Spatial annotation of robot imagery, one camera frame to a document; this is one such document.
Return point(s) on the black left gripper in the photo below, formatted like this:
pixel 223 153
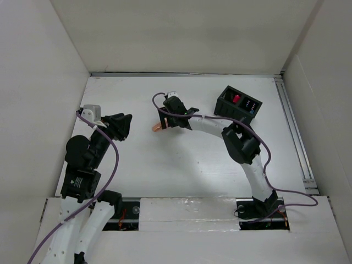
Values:
pixel 118 124

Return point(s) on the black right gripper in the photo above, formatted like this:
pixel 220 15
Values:
pixel 163 117

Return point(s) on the orange translucent cap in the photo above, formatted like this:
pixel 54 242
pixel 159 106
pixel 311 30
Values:
pixel 158 126

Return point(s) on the pink cap black highlighter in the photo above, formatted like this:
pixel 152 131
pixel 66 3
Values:
pixel 236 99

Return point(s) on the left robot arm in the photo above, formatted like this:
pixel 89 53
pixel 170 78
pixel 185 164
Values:
pixel 84 211

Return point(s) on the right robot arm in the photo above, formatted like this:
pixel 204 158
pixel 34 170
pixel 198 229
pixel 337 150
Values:
pixel 239 139

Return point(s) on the black two-compartment organizer box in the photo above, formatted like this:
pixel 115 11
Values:
pixel 241 111

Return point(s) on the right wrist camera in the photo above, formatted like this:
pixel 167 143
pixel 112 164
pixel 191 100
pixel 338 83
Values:
pixel 171 94

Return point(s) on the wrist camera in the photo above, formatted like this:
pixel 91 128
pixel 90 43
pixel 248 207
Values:
pixel 90 112
pixel 171 94

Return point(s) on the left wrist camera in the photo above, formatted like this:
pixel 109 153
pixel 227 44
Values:
pixel 90 112

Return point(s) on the aluminium rail back edge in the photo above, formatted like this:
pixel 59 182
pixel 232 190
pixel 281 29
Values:
pixel 170 74

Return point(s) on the aluminium rail right side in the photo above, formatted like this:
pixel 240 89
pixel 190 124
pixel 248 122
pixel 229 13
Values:
pixel 306 171

